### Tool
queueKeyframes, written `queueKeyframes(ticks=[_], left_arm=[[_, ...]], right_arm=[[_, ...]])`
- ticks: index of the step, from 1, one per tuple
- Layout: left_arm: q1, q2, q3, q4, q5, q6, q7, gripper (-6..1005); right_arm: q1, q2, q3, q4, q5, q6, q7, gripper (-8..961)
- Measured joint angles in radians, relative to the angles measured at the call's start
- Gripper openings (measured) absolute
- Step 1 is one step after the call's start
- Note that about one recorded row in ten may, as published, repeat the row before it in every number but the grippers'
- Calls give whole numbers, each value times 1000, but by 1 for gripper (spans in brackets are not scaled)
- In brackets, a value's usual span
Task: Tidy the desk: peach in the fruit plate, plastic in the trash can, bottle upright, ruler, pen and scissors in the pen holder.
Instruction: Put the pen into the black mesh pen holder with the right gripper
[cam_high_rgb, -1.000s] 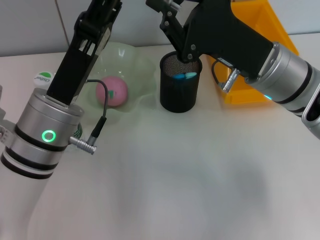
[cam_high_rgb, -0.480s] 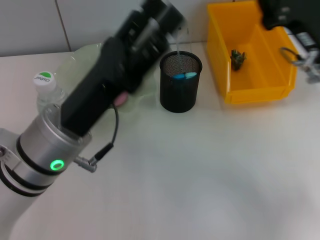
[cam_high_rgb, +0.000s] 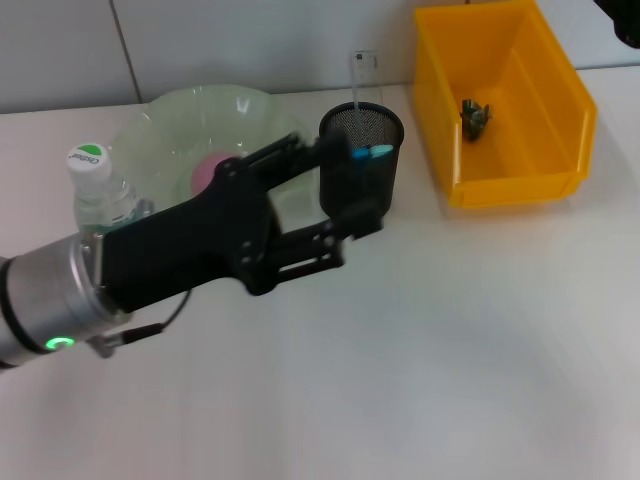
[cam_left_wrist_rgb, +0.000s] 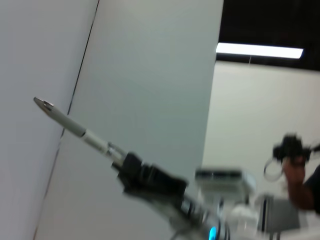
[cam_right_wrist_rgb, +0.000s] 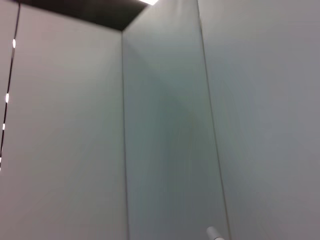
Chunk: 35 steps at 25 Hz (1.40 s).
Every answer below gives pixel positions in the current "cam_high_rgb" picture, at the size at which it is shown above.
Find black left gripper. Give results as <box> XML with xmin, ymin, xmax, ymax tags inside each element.
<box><xmin>97</xmin><ymin>132</ymin><xmax>354</xmax><ymax>315</ymax></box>

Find blue scissors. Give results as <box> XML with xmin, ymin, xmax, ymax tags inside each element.
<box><xmin>351</xmin><ymin>143</ymin><xmax>394</xmax><ymax>162</ymax></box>

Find transparent plastic ruler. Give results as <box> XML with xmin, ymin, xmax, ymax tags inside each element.
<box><xmin>347</xmin><ymin>49</ymin><xmax>387</xmax><ymax>112</ymax></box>

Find pink peach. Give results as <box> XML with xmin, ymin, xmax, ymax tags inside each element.
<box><xmin>189</xmin><ymin>151</ymin><xmax>242</xmax><ymax>195</ymax></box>

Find green plastic wrapper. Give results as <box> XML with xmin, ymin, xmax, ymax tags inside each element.
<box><xmin>460</xmin><ymin>97</ymin><xmax>496</xmax><ymax>142</ymax></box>

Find clear bottle with green label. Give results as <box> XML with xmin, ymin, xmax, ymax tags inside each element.
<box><xmin>66</xmin><ymin>142</ymin><xmax>156</xmax><ymax>235</ymax></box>

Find green glass fruit plate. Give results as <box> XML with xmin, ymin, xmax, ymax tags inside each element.
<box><xmin>110</xmin><ymin>84</ymin><xmax>322</xmax><ymax>231</ymax></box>

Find black mesh cup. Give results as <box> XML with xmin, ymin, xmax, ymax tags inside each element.
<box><xmin>318</xmin><ymin>101</ymin><xmax>407</xmax><ymax>222</ymax></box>

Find yellow plastic storage bin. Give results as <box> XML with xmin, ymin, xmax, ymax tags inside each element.
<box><xmin>412</xmin><ymin>0</ymin><xmax>599</xmax><ymax>210</ymax></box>

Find left gripper cable with connector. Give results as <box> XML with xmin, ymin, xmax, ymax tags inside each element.
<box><xmin>87</xmin><ymin>198</ymin><xmax>194</xmax><ymax>359</ymax></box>

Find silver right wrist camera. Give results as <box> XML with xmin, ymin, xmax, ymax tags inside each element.
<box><xmin>593</xmin><ymin>0</ymin><xmax>640</xmax><ymax>50</ymax></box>

